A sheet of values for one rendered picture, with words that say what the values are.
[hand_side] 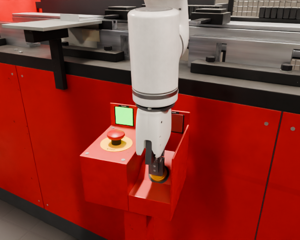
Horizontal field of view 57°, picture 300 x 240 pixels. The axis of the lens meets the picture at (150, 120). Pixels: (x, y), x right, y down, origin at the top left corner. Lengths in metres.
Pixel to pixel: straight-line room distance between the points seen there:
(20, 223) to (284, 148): 1.34
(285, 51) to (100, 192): 0.58
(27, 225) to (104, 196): 1.05
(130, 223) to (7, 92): 0.84
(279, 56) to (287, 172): 0.30
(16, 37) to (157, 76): 1.00
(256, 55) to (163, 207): 0.48
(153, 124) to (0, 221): 1.35
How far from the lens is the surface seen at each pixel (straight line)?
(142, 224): 0.71
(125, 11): 1.23
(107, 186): 0.61
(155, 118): 0.49
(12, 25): 0.96
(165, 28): 0.44
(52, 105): 1.14
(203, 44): 0.86
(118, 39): 1.00
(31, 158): 1.40
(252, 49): 0.83
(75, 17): 1.02
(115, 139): 0.60
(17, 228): 1.65
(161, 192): 0.60
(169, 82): 0.47
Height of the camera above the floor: 1.09
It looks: 24 degrees down
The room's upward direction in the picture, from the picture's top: straight up
